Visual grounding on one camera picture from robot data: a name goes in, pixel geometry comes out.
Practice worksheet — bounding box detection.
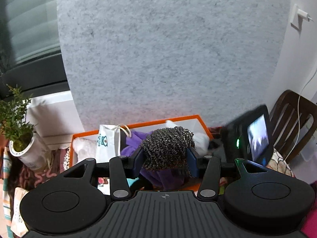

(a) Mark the floral plush blanket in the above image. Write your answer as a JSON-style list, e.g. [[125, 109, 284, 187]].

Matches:
[[266, 149, 295, 177]]

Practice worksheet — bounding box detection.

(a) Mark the purple fleece cloth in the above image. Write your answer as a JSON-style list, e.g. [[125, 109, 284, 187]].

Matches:
[[121, 126, 195, 191]]

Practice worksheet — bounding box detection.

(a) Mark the white Kanton pouch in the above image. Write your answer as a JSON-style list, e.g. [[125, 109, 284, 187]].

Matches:
[[95, 124, 132, 163]]

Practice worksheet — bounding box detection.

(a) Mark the dark wooden chair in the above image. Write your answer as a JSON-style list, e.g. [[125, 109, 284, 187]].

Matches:
[[270, 90, 316, 163]]

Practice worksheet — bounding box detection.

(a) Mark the orange storage box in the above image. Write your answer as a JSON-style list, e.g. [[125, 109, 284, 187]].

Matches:
[[70, 115, 212, 191]]

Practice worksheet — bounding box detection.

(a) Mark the white potted plant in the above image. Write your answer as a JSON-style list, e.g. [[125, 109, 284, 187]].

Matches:
[[1, 85, 53, 171]]

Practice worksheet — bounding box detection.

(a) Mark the white charger plug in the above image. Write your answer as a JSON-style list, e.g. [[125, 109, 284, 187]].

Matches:
[[290, 4, 313, 31]]

